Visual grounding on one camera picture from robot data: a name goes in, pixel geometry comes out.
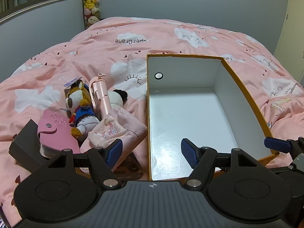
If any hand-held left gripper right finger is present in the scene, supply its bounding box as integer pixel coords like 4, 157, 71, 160
181, 138, 259, 188

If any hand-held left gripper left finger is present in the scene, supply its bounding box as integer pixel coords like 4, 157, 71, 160
45, 139, 124, 190

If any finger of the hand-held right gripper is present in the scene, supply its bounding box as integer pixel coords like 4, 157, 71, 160
264, 137, 292, 154

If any orange cardboard box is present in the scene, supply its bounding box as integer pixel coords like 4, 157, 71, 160
145, 53, 280, 181

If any black box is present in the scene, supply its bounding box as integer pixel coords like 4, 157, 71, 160
9, 119, 54, 169

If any brown card box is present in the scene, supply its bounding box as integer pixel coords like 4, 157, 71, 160
113, 153, 144, 182

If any brown plush dog blue outfit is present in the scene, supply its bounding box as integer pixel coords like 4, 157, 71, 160
64, 78, 100, 138

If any white and black panda plush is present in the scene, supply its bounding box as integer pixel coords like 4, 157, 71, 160
107, 89, 129, 111

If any pink snap card wallet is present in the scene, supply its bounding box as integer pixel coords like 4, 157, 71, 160
38, 109, 82, 154

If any cream wardrobe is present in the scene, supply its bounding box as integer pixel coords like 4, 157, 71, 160
273, 0, 304, 86

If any hanging column of plush toys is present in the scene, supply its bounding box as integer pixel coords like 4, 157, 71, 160
82, 0, 101, 30

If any pink drawstring pouch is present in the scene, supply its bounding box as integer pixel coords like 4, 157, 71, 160
79, 107, 148, 171

